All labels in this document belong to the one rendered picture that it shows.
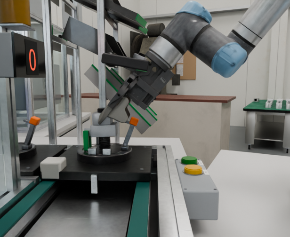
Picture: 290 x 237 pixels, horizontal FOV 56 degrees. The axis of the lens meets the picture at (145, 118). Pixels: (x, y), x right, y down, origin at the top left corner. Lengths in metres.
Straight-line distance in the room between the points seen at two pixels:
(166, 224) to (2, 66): 0.35
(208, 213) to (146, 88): 0.31
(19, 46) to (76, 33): 0.48
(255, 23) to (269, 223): 0.46
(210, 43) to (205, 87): 6.73
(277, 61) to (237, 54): 6.34
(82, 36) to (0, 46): 0.49
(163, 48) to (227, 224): 0.41
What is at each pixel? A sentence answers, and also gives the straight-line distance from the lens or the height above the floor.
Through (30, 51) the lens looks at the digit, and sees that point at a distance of 0.54.
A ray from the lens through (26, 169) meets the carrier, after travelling 0.66.
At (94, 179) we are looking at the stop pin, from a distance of 0.60.
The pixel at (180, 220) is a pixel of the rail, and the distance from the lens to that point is 0.44.
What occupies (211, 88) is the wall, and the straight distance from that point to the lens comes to 7.32.
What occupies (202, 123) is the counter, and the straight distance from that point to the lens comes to 3.58.
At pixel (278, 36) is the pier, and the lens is 7.01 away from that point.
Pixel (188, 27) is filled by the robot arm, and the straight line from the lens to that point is 0.66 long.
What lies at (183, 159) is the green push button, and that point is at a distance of 0.69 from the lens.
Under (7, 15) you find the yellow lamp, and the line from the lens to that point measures 0.54.
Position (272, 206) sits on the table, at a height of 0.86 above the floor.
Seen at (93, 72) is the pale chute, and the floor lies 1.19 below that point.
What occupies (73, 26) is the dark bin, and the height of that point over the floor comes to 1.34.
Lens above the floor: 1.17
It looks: 8 degrees down
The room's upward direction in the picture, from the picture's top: straight up
